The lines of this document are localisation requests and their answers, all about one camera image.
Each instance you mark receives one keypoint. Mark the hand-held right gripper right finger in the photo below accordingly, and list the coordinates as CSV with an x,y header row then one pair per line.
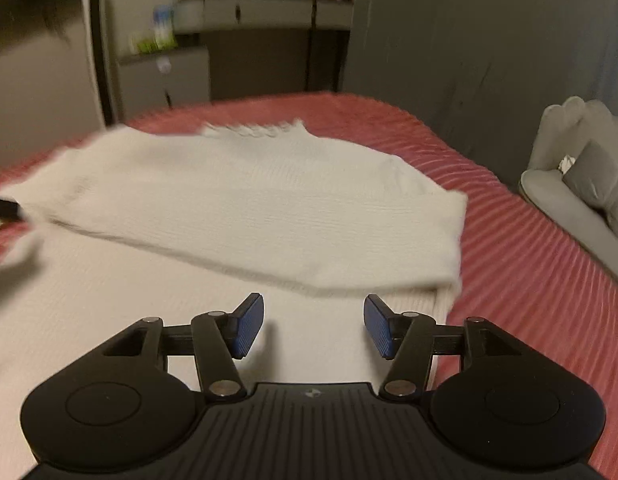
x,y
379,325

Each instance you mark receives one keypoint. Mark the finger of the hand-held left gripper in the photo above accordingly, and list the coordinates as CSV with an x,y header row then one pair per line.
x,y
4,208

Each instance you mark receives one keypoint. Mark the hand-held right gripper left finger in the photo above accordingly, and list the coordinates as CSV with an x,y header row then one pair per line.
x,y
248,325

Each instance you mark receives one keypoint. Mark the white knit sweater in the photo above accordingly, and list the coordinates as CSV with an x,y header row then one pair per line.
x,y
214,220

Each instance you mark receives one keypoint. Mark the red ribbed bedspread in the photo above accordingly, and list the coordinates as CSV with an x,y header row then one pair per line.
x,y
519,240

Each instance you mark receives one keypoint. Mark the tall silver panel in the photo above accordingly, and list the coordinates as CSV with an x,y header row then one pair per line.
x,y
98,50

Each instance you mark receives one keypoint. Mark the small grey cabinet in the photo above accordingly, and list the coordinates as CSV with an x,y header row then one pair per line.
x,y
164,80

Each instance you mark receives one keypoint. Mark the green packet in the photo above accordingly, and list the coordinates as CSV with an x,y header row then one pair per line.
x,y
144,45

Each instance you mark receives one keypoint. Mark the grey sofa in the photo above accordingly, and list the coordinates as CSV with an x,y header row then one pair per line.
x,y
554,185

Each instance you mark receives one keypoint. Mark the blue and white bottle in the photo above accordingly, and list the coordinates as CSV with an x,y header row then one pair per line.
x,y
163,27

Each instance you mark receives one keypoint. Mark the small white object on sofa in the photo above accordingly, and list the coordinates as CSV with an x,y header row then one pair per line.
x,y
567,164

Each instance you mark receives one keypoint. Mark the grey cushion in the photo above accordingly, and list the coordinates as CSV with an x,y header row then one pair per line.
x,y
596,175

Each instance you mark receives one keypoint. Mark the grey dressing table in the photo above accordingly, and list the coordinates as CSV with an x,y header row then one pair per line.
x,y
269,12

